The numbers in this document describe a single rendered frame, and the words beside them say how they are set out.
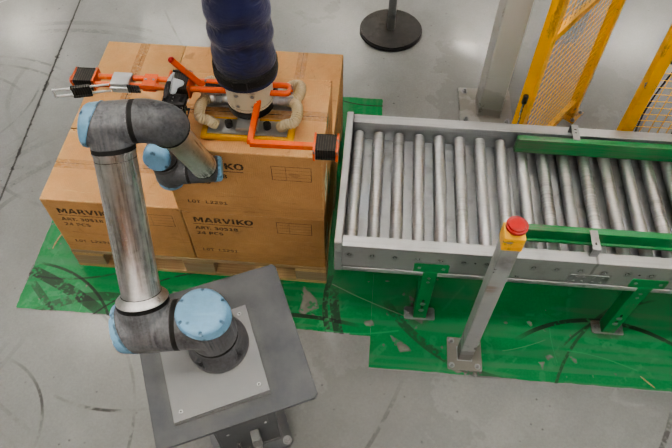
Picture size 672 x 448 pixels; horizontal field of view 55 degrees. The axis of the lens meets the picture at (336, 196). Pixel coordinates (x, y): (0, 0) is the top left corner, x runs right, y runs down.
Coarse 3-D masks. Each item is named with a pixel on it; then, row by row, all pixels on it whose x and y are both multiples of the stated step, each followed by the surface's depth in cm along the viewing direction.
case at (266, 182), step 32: (192, 96) 246; (320, 96) 246; (192, 128) 236; (320, 128) 236; (224, 160) 233; (256, 160) 232; (288, 160) 230; (320, 160) 228; (192, 192) 251; (224, 192) 249; (256, 192) 247; (288, 192) 246; (320, 192) 244
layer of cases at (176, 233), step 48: (144, 48) 322; (192, 48) 322; (96, 96) 302; (144, 96) 302; (336, 96) 302; (144, 144) 284; (48, 192) 268; (96, 192) 268; (144, 192) 268; (96, 240) 290; (192, 240) 283; (240, 240) 280; (288, 240) 276
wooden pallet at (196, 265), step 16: (80, 256) 303; (96, 256) 302; (112, 256) 311; (160, 256) 297; (192, 272) 307; (208, 272) 305; (224, 272) 305; (240, 272) 305; (288, 272) 305; (304, 272) 297; (320, 272) 296
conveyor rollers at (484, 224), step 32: (352, 160) 279; (416, 160) 278; (480, 160) 278; (544, 160) 278; (608, 160) 278; (640, 160) 280; (352, 192) 268; (416, 192) 268; (480, 192) 268; (544, 192) 268; (608, 192) 268; (352, 224) 258; (416, 224) 258; (480, 224) 259; (544, 224) 261; (576, 224) 258; (640, 224) 258
